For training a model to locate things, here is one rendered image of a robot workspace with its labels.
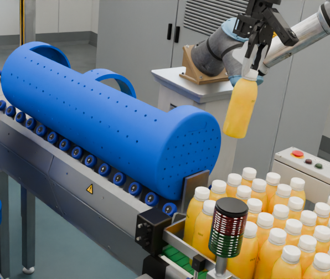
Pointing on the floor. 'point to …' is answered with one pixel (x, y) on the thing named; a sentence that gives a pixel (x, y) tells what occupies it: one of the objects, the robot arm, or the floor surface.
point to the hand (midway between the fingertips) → (251, 72)
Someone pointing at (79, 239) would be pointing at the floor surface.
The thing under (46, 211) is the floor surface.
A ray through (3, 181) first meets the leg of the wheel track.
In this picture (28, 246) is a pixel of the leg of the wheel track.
